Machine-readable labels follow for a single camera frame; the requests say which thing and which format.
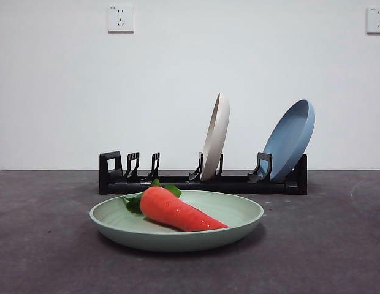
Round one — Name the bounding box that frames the green plate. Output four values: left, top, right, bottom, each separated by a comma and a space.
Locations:
88, 189, 265, 253

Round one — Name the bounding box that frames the white wall socket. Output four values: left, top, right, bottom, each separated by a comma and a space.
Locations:
365, 6, 380, 35
107, 4, 135, 34

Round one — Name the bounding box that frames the beige plate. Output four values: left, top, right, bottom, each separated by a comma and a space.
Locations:
200, 92, 231, 182

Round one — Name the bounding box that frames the orange carrot with green leaves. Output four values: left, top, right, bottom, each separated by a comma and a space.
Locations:
121, 178, 230, 232

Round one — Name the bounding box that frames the black plate rack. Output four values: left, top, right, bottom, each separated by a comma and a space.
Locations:
99, 150, 308, 195

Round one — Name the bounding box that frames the blue plate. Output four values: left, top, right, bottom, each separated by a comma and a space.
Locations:
262, 99, 316, 183

